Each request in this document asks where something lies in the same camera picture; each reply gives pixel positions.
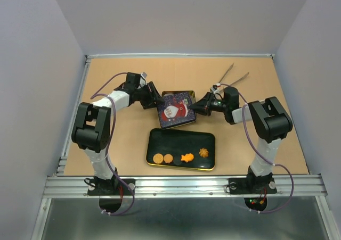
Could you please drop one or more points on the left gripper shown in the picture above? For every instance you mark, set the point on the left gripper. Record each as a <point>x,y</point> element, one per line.
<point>153,97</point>

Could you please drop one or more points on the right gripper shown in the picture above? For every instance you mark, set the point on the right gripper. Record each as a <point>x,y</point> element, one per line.
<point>200,106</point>

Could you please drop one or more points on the gold tin lid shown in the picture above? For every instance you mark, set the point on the gold tin lid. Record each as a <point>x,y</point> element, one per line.
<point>175,111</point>

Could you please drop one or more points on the metal tongs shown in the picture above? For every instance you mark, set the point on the metal tongs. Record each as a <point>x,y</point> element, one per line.
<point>233,74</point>

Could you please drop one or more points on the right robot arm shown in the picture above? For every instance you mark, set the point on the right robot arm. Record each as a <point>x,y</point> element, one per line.
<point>272,124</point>

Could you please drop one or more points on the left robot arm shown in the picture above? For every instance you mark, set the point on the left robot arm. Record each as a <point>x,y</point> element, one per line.
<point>95,122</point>

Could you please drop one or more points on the square cookie tin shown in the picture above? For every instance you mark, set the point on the square cookie tin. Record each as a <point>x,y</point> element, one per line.
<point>181,93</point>

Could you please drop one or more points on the flower swirl cookie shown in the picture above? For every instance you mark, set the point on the flower swirl cookie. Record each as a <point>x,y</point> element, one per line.
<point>203,152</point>

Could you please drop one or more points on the black serving tray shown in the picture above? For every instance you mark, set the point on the black serving tray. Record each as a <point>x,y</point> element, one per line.
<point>181,142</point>

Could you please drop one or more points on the orange fish cookie lower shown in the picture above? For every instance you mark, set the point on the orange fish cookie lower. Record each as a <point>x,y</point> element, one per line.
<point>187,157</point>

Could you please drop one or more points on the round waffle cookie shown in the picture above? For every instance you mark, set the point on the round waffle cookie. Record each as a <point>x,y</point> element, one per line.
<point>158,158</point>

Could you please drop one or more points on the small brown cookie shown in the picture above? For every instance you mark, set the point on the small brown cookie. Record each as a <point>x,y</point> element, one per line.
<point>168,158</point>

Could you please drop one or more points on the black sandwich cookie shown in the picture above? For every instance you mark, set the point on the black sandwich cookie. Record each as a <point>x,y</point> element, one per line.
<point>177,161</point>

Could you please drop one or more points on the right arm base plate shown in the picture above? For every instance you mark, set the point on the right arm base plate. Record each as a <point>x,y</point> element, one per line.
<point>243,186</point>

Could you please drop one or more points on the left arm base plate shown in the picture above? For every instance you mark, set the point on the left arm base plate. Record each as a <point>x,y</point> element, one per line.
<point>109,187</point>

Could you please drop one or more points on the aluminium front rail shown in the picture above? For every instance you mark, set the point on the aluminium front rail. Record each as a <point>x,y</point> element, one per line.
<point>176,187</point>

